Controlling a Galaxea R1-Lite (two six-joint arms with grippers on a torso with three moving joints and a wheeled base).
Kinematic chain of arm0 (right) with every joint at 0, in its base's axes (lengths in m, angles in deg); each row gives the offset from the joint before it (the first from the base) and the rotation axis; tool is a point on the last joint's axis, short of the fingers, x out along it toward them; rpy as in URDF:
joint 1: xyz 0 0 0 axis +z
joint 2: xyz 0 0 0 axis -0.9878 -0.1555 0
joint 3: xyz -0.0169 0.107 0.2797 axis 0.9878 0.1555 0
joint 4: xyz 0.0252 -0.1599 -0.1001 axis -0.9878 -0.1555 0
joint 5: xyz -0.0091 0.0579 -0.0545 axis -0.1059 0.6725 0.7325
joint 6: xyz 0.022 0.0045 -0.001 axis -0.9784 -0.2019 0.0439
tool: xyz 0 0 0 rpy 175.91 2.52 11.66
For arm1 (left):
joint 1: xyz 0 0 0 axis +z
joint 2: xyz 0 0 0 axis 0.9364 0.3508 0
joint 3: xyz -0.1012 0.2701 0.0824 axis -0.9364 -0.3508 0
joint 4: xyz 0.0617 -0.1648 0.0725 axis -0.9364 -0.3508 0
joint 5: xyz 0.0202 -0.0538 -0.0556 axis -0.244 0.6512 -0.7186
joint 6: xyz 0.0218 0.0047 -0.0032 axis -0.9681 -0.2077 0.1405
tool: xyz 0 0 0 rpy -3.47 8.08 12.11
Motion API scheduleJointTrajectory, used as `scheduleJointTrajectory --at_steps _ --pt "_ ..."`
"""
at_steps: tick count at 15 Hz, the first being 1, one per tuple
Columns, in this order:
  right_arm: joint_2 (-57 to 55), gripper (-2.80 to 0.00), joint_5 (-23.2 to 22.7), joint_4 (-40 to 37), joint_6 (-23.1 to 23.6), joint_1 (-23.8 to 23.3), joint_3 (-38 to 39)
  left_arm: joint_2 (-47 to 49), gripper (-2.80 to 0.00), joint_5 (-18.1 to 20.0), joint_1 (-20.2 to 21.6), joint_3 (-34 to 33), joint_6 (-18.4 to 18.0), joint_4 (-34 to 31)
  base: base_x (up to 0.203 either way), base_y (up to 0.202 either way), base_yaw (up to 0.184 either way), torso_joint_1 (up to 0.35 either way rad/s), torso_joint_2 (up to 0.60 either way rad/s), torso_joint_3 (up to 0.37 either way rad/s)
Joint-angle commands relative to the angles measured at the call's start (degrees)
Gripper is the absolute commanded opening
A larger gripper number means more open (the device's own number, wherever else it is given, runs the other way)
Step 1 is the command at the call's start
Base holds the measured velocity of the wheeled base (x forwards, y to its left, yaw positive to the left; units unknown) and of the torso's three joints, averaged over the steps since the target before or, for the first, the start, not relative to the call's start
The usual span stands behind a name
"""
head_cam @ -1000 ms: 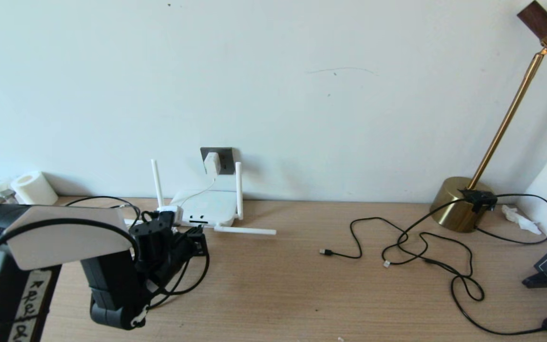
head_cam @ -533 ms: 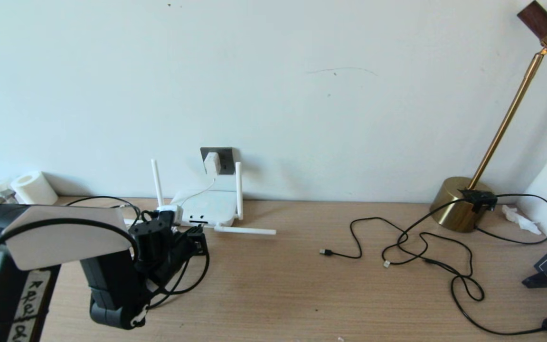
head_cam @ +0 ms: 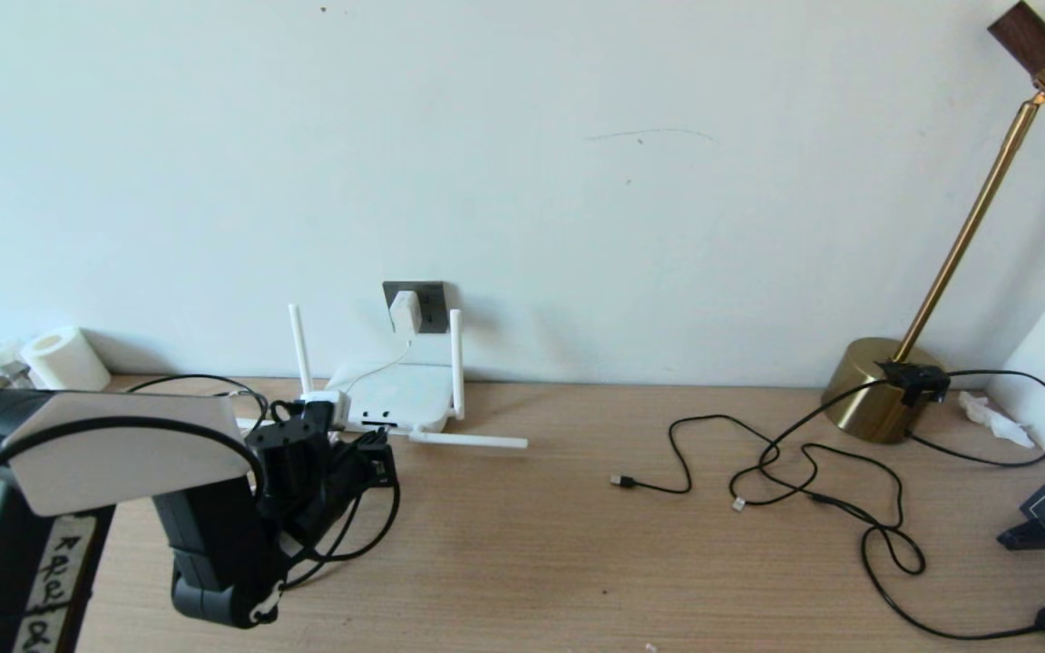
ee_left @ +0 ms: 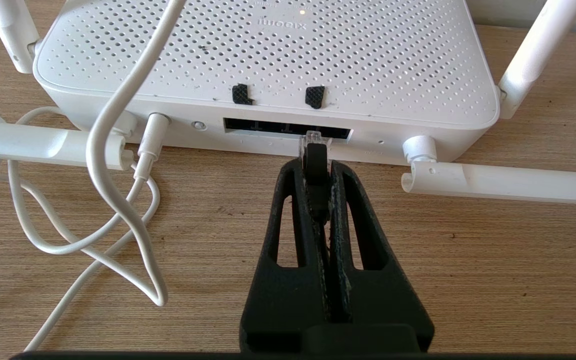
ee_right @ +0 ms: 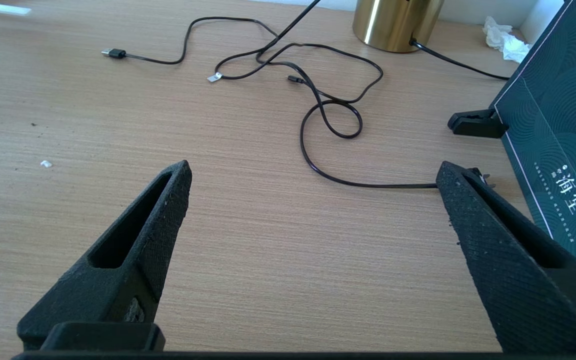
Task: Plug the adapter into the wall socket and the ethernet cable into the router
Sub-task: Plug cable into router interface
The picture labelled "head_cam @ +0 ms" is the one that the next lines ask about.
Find thin white adapter cable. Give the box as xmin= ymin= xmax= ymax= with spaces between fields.
xmin=327 ymin=334 xmax=416 ymax=445

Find crumpled white tissue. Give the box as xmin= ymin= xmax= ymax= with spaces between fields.
xmin=956 ymin=392 xmax=1036 ymax=450

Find white toilet paper roll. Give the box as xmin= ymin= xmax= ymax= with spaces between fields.
xmin=21 ymin=326 xmax=112 ymax=391

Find gold desk lamp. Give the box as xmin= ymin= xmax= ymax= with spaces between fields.
xmin=819 ymin=2 xmax=1045 ymax=445

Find white power adapter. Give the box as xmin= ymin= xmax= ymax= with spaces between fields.
xmin=389 ymin=290 xmax=424 ymax=336

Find grey wall socket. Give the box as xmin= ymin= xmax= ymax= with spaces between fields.
xmin=384 ymin=281 xmax=447 ymax=335

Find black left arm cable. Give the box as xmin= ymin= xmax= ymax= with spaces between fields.
xmin=0 ymin=399 xmax=369 ymax=590

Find white router with antennas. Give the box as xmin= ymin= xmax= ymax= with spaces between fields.
xmin=237 ymin=304 xmax=528 ymax=452

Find black ethernet cable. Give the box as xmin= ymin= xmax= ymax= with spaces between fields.
xmin=128 ymin=374 xmax=402 ymax=592

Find small clear container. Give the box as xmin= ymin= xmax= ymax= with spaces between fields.
xmin=0 ymin=337 xmax=34 ymax=389

